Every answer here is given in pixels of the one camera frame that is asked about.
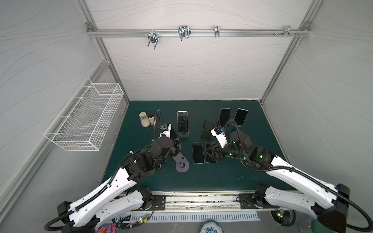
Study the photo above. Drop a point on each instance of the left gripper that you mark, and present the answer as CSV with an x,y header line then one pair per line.
x,y
172,145

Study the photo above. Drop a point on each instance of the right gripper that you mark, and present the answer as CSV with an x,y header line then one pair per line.
x,y
215,143

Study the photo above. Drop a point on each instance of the phone with dark frame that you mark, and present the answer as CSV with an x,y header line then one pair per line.
x,y
209,153

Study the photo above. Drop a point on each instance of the phone with light green frame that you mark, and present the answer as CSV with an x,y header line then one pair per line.
x,y
198,153

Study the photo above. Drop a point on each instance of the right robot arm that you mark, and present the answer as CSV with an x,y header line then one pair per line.
x,y
324,201

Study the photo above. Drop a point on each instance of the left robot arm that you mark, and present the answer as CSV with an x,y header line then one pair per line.
x,y
135,167

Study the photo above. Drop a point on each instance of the black folding phone stand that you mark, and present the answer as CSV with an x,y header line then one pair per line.
x,y
206,132

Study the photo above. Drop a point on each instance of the purple round stand front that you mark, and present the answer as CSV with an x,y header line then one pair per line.
x,y
182,164

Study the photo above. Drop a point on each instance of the grey round stand back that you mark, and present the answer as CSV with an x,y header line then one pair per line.
x,y
186,134

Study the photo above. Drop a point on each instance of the phone with cracked screen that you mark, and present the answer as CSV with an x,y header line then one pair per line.
x,y
182,121

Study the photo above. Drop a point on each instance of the cream plastic bottle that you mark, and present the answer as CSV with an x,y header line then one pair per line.
x,y
145,122

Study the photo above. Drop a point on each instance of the small brown bottle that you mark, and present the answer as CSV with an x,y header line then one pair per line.
x,y
151,118

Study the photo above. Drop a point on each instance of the blue white plate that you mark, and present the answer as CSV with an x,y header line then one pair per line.
x,y
211,227

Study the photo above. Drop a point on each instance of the pink patterned bag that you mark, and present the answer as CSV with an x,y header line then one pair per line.
x,y
107,229

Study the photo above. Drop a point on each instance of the green round lid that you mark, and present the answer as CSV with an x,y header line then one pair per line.
x,y
316,227

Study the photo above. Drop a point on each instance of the metal top crossbar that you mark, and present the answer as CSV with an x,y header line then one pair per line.
x,y
187,32

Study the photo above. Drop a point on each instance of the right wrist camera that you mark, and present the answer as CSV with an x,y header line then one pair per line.
x,y
218,132

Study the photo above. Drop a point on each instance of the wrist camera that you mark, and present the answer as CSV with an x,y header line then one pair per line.
x,y
218,132
167,131

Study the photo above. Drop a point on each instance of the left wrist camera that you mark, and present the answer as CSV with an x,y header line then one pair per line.
x,y
167,131

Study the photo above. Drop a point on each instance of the phone with purple frame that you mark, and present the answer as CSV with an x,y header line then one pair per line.
x,y
224,116

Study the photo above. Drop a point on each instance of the phone with white frame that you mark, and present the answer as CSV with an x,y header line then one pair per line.
x,y
240,116

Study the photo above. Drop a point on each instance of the white wire basket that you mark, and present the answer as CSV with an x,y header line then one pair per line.
x,y
85,120

